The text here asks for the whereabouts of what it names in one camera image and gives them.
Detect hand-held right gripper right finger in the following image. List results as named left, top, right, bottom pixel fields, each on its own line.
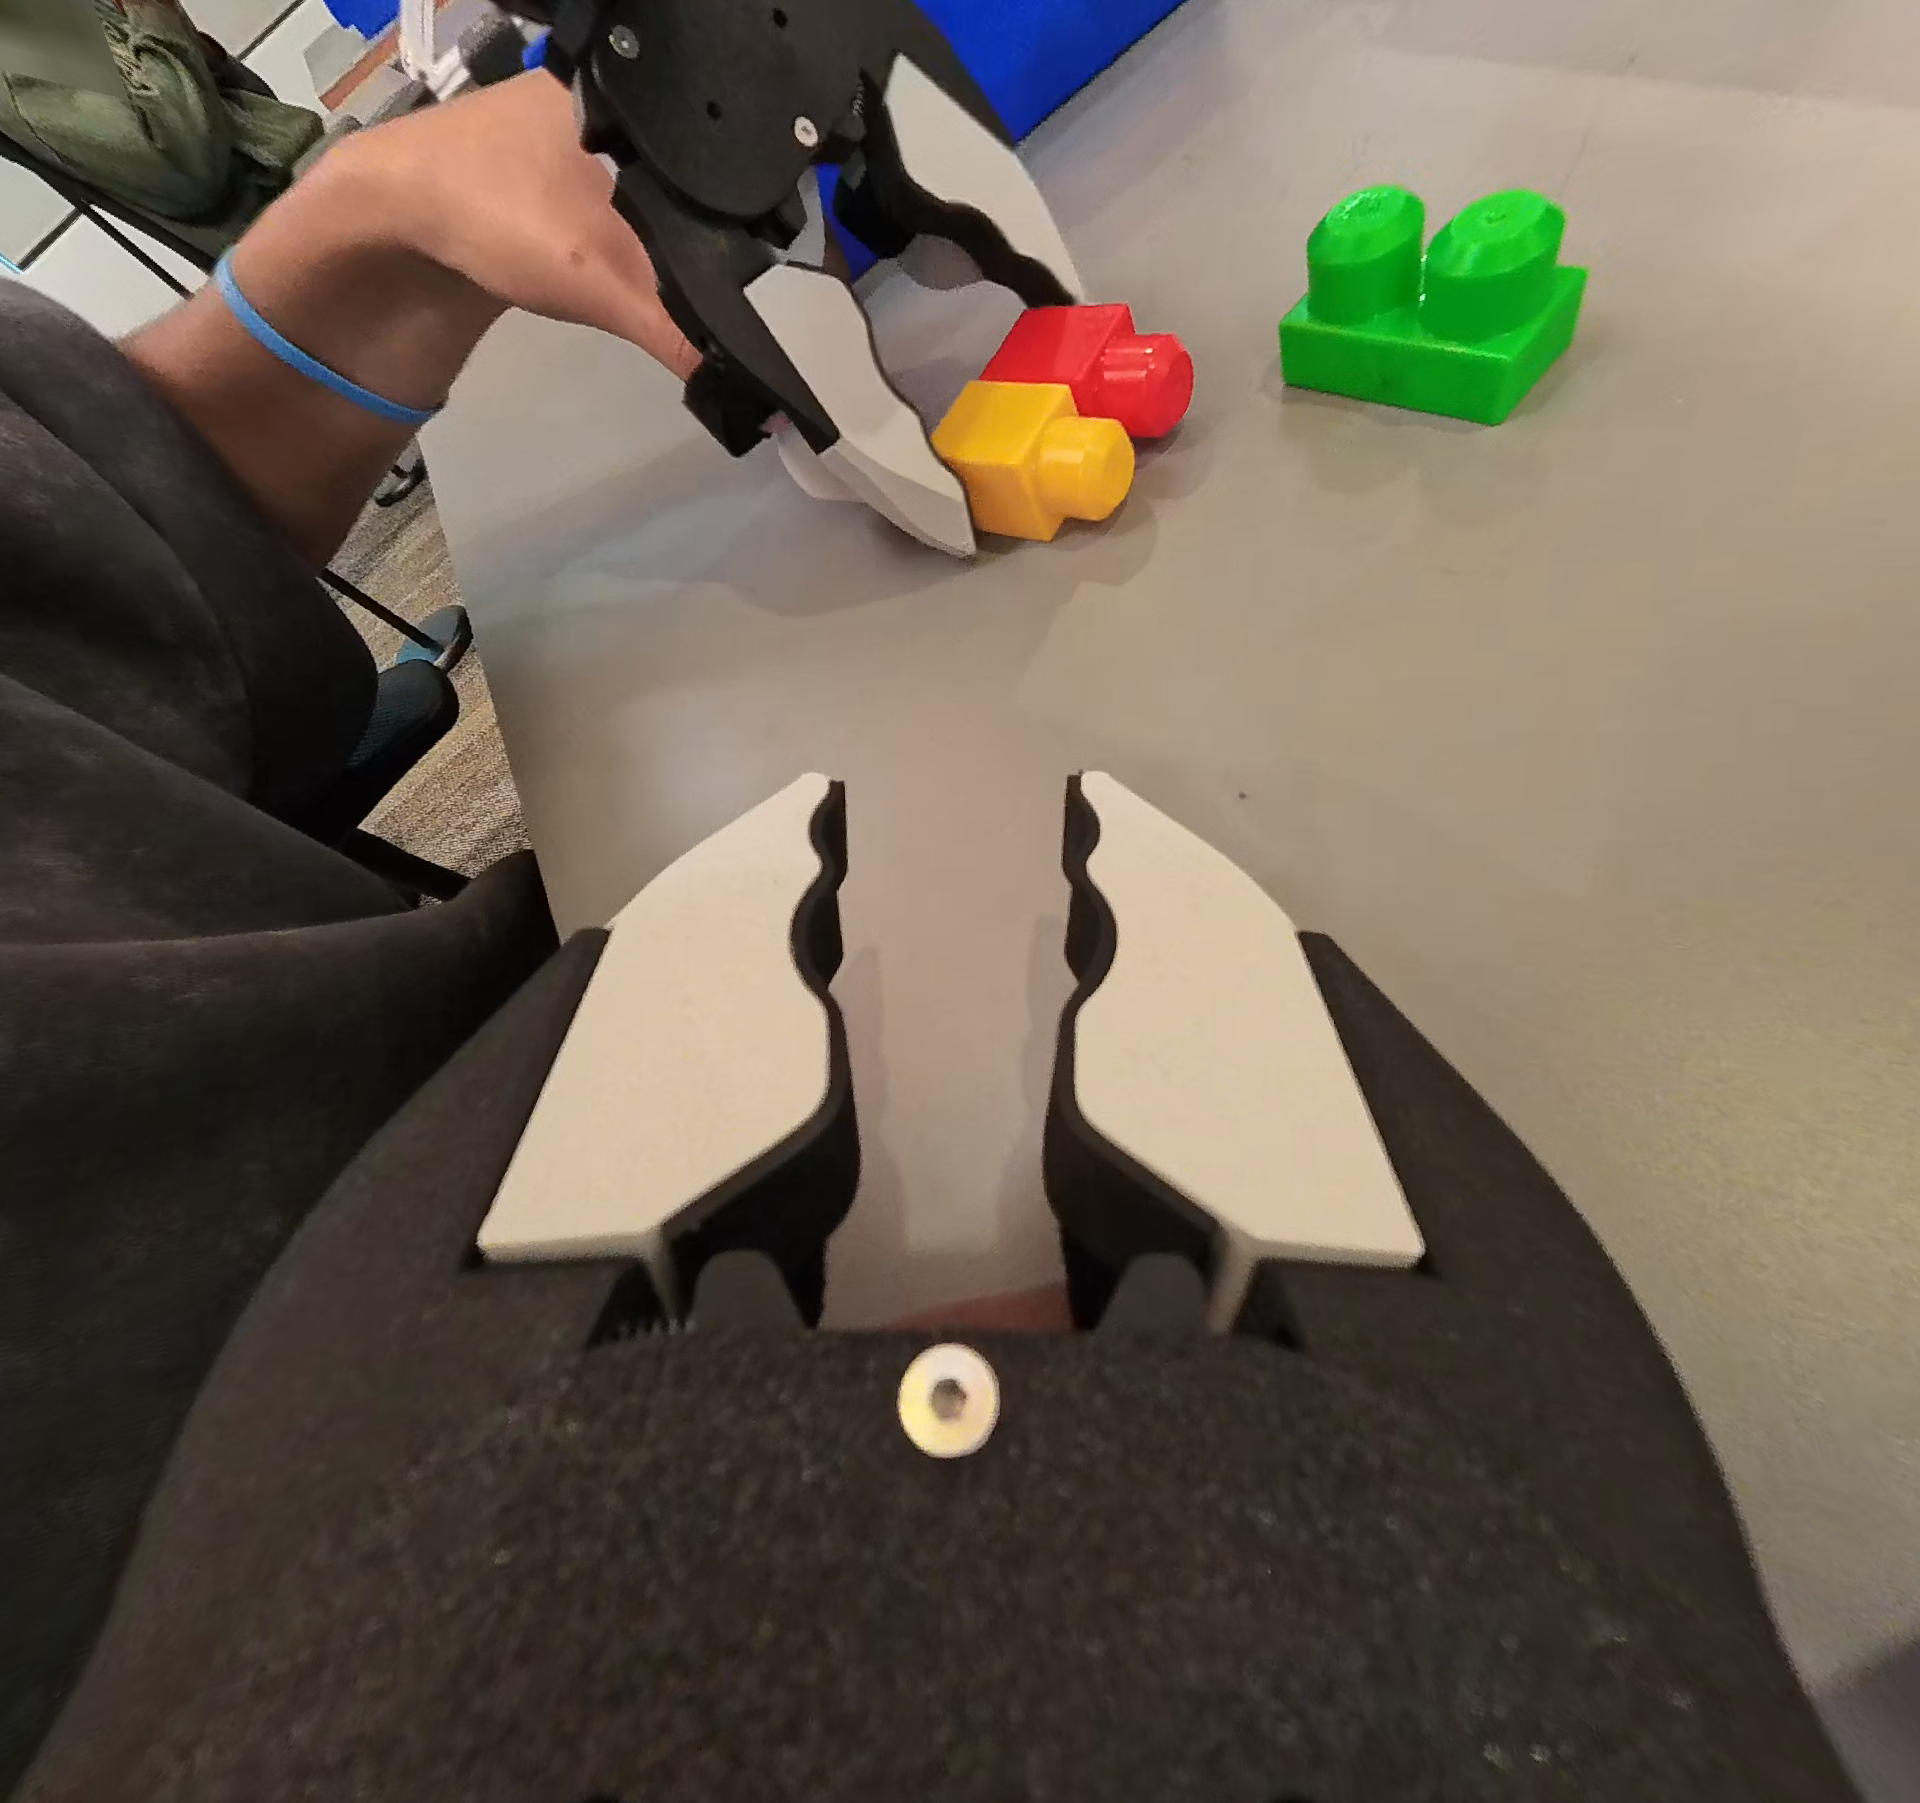
left=1042, top=771, right=1430, bottom=1337

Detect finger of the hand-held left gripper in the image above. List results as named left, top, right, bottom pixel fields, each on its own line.
left=854, top=51, right=1090, bottom=311
left=746, top=261, right=981, bottom=560

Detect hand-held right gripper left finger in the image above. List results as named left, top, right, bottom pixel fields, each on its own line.
left=477, top=773, right=864, bottom=1331

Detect yellow one-stud toy block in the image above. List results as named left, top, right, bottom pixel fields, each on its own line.
left=932, top=379, right=1137, bottom=543

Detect red one-stud toy block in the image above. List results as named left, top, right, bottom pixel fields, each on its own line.
left=983, top=303, right=1198, bottom=443

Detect green two-stud toy block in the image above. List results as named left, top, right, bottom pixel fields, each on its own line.
left=1278, top=182, right=1591, bottom=426

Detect person's left forearm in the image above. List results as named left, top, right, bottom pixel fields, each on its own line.
left=121, top=280, right=437, bottom=567

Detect grey desk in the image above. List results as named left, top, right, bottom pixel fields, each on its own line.
left=419, top=0, right=1920, bottom=1759

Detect person's left hand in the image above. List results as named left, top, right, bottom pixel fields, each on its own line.
left=237, top=67, right=708, bottom=405

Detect black office chair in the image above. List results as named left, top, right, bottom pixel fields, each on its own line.
left=337, top=662, right=460, bottom=874

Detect blue wristband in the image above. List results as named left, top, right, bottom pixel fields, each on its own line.
left=214, top=255, right=448, bottom=428

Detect person's grey sweatshirt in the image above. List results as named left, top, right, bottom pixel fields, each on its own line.
left=0, top=280, right=558, bottom=1775

